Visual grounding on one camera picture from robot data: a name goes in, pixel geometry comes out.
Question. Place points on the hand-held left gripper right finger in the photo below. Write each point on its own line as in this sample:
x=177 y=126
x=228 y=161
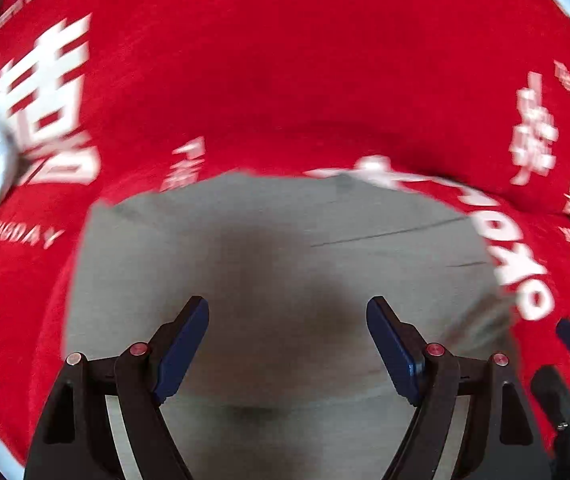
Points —
x=394 y=347

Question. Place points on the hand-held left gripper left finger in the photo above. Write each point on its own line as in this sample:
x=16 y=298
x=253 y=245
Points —
x=185 y=345

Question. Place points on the grey small garment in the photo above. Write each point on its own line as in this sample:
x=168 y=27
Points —
x=285 y=270

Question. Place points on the red printed blanket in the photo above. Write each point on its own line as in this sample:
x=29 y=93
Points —
x=285 y=70

